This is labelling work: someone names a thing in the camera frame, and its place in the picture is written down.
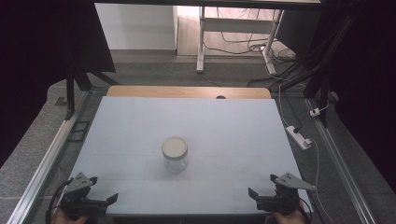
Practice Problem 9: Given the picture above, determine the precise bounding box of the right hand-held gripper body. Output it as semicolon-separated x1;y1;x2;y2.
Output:
256;172;316;217

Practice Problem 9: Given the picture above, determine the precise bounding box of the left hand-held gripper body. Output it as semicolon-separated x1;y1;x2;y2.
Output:
59;172;108;218

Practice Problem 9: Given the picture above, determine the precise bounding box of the clear glass jar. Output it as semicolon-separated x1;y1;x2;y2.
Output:
161;135;190;175

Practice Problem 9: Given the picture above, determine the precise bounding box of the white round jar lid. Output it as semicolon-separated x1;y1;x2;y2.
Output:
162;135;189;161

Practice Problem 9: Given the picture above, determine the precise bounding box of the person's right hand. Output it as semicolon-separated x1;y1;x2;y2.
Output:
273;201;309;224

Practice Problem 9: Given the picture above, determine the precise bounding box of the person's left hand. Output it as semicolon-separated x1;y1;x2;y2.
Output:
50;207;91;224

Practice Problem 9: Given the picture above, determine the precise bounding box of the white power strip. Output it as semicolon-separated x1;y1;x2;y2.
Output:
285;125;313;151

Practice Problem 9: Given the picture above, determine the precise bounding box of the pale blue table mat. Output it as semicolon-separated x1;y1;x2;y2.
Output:
53;95;314;217

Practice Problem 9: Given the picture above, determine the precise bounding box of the black metal stand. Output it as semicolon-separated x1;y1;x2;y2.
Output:
302;12;358;129
64;60;121;121

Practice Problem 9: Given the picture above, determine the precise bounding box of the wooden table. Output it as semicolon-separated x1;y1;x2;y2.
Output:
106;85;273;100

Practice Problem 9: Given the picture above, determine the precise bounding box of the black curtain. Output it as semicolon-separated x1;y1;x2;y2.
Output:
0;0;117;169
311;0;396;194

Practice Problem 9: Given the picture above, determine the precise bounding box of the white-framed desk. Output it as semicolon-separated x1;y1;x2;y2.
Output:
92;0;323;76

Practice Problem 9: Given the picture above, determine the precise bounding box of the white cabinet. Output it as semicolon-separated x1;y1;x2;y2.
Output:
94;3;179;51

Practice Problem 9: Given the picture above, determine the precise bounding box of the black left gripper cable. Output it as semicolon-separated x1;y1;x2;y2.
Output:
45;178;75;224

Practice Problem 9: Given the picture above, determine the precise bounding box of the aluminium floor rail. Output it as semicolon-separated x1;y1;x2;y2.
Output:
6;90;92;224
304;97;378;224

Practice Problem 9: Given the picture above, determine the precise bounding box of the white power strip cable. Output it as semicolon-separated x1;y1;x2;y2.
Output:
306;138;336;224

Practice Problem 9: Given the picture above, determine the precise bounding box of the thin white cable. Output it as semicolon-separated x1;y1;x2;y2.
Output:
277;84;290;128

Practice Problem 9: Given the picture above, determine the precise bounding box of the black cable bundle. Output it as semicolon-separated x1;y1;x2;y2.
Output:
247;55;316;91

